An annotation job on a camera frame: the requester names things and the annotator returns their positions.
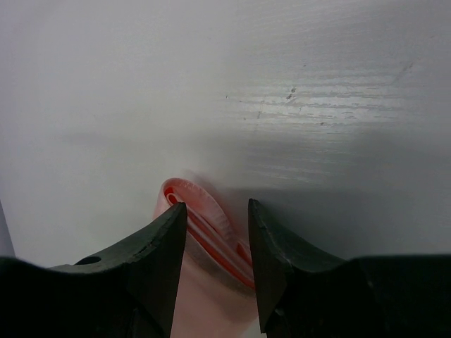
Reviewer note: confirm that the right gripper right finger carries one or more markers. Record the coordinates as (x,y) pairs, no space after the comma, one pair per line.
(302,291)

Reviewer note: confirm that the pink satin napkin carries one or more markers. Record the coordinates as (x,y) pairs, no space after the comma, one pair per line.
(216,291)

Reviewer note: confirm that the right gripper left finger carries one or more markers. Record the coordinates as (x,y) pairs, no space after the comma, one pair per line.
(126,290)

